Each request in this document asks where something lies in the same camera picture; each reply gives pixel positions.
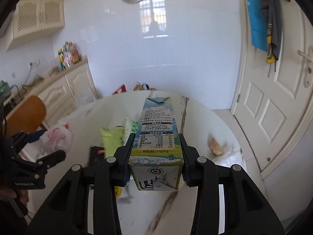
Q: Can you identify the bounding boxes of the blue apron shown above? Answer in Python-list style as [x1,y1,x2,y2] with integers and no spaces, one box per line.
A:
[247,0,267,52]

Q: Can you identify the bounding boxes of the light green snack packet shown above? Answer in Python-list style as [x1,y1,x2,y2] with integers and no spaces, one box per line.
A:
[100,126,124,158]

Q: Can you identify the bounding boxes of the pink white plastic bag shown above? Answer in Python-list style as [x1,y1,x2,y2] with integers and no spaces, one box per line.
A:
[39,124,72,154]

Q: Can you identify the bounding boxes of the dark grey apron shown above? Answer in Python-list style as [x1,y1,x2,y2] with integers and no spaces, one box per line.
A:
[260,0,282,78]

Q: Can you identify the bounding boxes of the silver door handle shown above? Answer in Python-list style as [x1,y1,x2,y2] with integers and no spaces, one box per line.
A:
[297,50,313,88]

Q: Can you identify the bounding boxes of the white panel door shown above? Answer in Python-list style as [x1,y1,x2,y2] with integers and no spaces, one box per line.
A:
[231,0,312,178]

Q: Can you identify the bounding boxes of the green white milk carton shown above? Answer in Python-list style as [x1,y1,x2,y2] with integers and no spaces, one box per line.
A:
[129,97,184,191]

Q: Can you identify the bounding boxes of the brown bread piece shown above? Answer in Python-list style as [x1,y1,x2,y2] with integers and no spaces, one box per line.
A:
[209,138,223,156]

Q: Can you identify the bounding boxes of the clear plastic bag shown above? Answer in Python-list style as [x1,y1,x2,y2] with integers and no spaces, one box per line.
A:
[211,144,246,168]

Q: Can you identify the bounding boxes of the bottles on counter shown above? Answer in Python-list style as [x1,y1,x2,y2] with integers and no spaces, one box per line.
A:
[57,41,82,70]

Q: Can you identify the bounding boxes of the cream upper wall cabinets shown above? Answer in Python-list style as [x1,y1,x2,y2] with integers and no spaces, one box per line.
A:
[1,0,65,50]

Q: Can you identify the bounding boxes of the round white marble table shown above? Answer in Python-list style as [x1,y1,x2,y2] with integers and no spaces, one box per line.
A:
[25,90,246,235]

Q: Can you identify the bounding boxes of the black snack packet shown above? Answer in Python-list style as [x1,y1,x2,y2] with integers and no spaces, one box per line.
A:
[88,146,105,167]

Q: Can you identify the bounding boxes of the person's left hand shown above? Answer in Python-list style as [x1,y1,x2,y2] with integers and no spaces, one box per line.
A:
[0,187,29,205]

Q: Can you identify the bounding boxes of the brown wooden chair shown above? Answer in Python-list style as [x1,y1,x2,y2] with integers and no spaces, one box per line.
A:
[5,96,47,137]

